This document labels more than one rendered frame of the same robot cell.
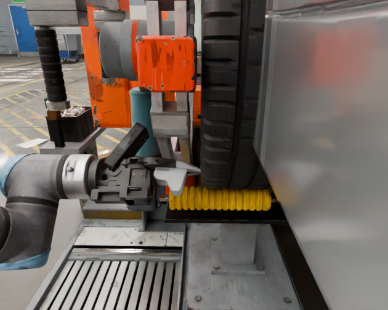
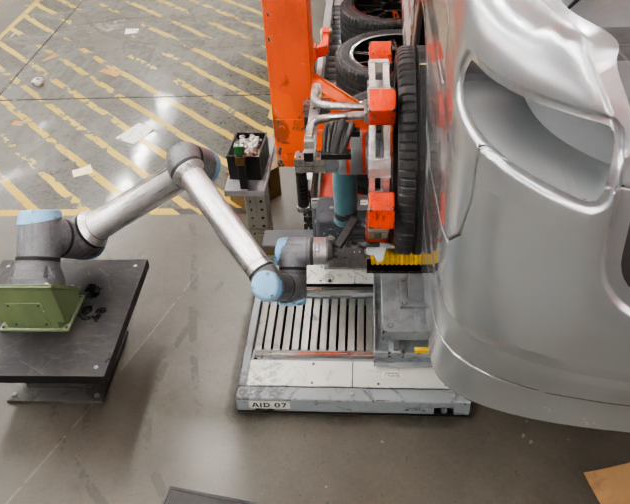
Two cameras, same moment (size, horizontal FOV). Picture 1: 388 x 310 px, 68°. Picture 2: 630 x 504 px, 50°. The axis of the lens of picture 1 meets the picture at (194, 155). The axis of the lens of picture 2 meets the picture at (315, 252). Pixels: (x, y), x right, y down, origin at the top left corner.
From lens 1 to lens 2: 1.62 m
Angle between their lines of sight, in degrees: 18
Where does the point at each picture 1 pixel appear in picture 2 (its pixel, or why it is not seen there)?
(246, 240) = not seen: hidden behind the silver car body
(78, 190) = (321, 261)
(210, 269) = (399, 304)
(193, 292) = (386, 321)
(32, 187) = (296, 261)
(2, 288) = (209, 321)
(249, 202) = not seen: hidden behind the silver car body
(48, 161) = (302, 244)
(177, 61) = (387, 218)
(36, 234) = (302, 287)
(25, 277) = (225, 313)
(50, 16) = (308, 168)
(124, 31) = not seen: hidden behind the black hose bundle
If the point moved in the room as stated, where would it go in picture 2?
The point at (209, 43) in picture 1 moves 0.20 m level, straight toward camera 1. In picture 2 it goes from (401, 205) to (401, 250)
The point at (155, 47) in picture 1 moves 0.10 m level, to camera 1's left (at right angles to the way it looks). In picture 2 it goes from (377, 213) to (341, 214)
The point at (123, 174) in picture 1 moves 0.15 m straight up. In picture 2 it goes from (348, 252) to (347, 214)
